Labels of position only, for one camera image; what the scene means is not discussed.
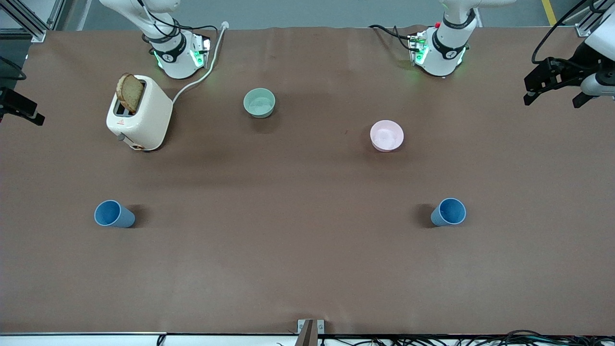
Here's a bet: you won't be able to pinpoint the green bowl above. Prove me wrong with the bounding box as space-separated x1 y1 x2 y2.
243 87 276 119

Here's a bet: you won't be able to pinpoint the brown table cover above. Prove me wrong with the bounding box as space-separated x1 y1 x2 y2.
0 24 615 336

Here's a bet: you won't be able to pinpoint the black arm base cable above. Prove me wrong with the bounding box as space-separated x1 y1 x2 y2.
369 24 419 51
138 0 220 45

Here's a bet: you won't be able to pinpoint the white toaster power cable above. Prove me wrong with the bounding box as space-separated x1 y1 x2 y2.
172 21 230 104

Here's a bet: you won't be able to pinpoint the cream white toaster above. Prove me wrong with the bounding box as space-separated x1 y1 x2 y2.
106 74 173 152

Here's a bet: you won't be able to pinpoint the pink bowl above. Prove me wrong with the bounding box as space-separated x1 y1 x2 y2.
369 120 405 153

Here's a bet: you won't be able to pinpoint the blue plastic cup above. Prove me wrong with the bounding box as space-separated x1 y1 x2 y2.
94 200 136 229
430 198 467 227

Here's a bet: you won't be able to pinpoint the metal bracket with post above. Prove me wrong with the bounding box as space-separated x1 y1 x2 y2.
297 319 325 346

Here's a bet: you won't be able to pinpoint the black right arm base cable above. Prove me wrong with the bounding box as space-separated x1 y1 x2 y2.
138 0 220 45

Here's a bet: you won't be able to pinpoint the aluminium frame profile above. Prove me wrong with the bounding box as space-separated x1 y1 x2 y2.
574 0 615 38
0 0 66 43

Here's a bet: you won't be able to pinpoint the green-lit base interface box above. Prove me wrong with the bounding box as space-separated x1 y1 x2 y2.
408 31 429 66
189 36 211 68

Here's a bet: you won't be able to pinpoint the black left arm base cable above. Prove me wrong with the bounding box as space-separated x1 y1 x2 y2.
369 24 419 51

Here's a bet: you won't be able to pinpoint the brown bread slice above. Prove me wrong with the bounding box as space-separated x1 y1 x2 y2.
116 73 145 114

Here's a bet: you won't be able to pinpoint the black cable bundle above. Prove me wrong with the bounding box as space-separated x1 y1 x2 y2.
276 329 615 346

